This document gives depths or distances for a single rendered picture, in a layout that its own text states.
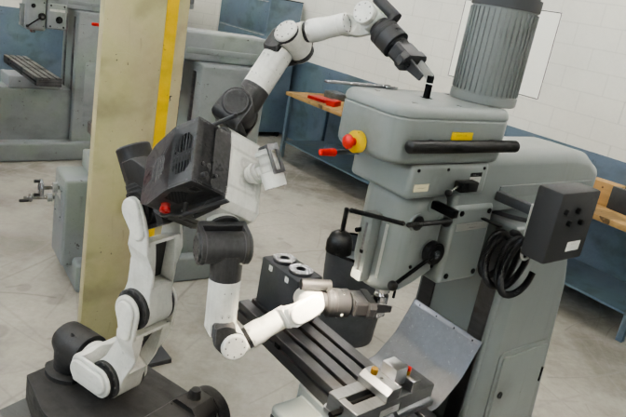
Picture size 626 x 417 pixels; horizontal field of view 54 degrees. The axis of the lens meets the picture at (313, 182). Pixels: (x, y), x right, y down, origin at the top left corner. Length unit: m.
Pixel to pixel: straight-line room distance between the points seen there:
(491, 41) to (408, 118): 0.42
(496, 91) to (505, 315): 0.76
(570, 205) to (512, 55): 0.45
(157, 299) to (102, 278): 1.35
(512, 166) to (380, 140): 0.56
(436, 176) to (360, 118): 0.27
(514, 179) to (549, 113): 4.45
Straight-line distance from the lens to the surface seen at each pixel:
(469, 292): 2.21
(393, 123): 1.57
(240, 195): 1.76
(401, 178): 1.68
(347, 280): 3.89
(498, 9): 1.87
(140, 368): 2.38
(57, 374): 2.63
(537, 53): 6.61
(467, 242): 1.95
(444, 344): 2.27
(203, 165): 1.69
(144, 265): 2.10
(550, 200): 1.79
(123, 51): 3.13
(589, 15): 6.40
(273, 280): 2.35
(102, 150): 3.20
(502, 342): 2.24
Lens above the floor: 2.10
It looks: 16 degrees down
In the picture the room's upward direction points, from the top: 10 degrees clockwise
